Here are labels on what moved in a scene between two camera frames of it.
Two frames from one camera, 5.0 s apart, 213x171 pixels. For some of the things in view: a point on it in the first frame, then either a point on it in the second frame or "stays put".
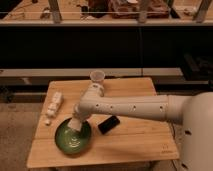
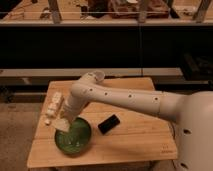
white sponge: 74,123 to 61,124
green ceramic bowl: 71,141 stays put
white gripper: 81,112 to 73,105
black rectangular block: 108,124 stays put
